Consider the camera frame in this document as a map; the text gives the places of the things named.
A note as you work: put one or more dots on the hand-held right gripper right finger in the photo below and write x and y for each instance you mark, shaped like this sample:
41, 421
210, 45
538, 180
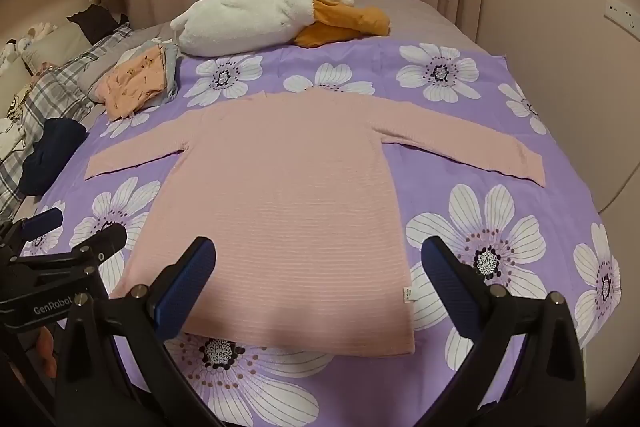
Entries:
450, 292

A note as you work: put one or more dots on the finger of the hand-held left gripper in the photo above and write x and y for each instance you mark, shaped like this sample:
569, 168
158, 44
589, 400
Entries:
102, 241
45, 221

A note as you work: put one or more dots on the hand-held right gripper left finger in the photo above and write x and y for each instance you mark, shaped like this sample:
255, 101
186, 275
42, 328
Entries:
185, 292

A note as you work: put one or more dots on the pink ribbed sweater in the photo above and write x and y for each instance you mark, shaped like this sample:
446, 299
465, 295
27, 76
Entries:
280, 207

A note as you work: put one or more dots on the person's left hand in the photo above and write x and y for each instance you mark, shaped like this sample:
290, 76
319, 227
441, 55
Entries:
47, 352

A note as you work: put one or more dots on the dark navy garment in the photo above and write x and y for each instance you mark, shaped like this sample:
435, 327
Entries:
52, 152

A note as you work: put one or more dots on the purple floral bed sheet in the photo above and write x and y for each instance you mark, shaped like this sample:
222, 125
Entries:
430, 197

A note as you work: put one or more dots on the white printed garment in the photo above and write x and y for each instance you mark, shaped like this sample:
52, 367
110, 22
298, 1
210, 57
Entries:
15, 122

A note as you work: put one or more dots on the grey plaid quilt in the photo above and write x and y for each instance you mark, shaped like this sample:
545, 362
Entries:
60, 82

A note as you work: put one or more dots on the peach patterned garment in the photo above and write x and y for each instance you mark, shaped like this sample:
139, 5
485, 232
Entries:
132, 82

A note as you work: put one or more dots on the grey pillow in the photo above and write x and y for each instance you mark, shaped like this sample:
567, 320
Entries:
105, 62

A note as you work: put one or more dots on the white dog plush toy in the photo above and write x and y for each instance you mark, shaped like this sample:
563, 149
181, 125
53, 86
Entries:
9, 54

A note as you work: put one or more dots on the cream headboard cushion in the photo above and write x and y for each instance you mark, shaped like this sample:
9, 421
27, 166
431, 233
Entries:
60, 44

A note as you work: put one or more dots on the grey garment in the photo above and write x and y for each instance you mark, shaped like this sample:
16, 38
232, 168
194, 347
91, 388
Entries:
172, 72

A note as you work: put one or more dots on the white fluffy plush toy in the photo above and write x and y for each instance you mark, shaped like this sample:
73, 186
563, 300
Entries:
36, 34

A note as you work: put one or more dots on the white goose plush toy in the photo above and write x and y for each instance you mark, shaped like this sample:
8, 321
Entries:
240, 17

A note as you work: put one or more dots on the grey mattress cover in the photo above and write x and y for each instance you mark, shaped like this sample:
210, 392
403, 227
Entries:
430, 22

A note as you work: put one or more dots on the white wall socket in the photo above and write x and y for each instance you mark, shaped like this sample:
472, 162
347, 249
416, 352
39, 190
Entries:
620, 11

